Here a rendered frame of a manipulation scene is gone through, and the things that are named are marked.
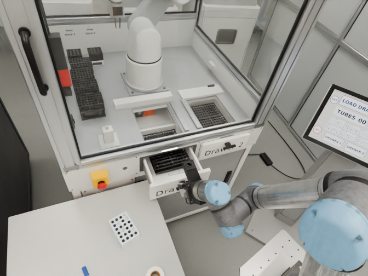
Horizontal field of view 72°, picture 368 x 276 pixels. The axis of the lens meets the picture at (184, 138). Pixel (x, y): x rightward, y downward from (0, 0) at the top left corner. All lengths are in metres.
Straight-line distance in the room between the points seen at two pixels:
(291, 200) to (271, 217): 1.46
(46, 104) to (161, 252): 0.72
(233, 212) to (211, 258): 1.16
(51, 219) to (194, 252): 1.08
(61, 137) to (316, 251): 0.83
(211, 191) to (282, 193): 0.20
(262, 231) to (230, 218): 1.32
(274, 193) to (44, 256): 0.89
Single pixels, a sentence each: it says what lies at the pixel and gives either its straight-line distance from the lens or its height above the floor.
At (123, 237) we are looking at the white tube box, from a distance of 1.13.
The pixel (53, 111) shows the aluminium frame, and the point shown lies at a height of 1.27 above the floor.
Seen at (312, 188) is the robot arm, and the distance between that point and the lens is 0.73.
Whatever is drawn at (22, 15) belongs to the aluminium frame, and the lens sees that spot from 0.75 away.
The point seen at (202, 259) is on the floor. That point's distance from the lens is 1.98.
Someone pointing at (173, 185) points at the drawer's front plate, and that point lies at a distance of 1.14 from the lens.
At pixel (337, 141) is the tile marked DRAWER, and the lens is 1.50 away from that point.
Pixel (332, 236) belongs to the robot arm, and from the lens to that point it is 0.54.
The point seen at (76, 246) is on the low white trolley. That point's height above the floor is 0.76.
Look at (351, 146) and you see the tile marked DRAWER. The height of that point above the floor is 1.01.
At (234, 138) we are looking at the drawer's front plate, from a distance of 1.34.
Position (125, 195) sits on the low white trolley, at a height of 0.76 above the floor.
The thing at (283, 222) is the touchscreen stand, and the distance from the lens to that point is 2.26.
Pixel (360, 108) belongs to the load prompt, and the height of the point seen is 1.15.
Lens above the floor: 1.85
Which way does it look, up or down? 47 degrees down
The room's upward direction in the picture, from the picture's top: 11 degrees clockwise
